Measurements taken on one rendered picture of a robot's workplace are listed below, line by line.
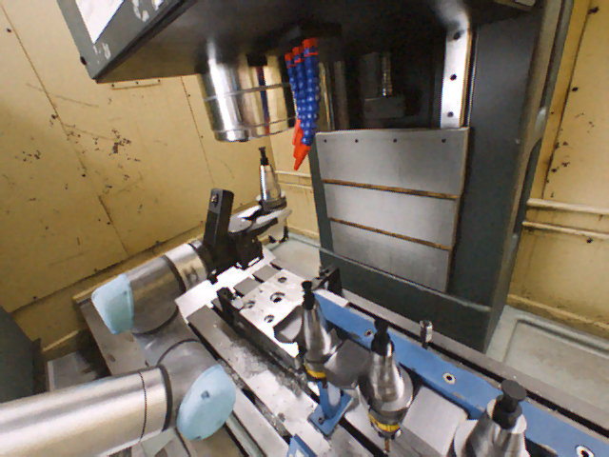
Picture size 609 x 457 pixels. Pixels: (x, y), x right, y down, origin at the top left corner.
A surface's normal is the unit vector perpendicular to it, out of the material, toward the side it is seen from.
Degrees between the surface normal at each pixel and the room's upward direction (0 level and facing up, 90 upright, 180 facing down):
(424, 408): 0
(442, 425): 0
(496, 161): 90
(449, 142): 90
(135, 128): 90
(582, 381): 0
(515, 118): 90
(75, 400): 34
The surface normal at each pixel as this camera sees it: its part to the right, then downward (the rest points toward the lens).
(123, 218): 0.70, 0.20
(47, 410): 0.40, -0.89
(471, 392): -0.16, -0.89
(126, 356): 0.14, -0.73
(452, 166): -0.71, 0.40
